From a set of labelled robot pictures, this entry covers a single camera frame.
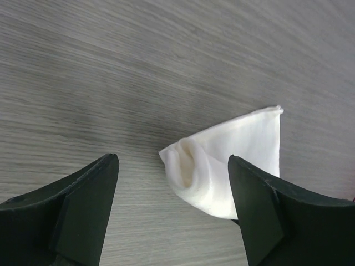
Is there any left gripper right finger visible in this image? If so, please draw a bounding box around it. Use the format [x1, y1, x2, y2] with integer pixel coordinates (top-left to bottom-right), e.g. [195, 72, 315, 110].
[228, 156, 354, 265]

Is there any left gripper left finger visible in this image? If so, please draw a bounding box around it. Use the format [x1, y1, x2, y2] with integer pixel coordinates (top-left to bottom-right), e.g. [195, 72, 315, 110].
[1, 154, 119, 265]

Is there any white cloth napkin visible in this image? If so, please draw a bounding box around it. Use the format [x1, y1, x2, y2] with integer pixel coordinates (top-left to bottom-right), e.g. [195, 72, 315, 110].
[159, 106, 283, 220]

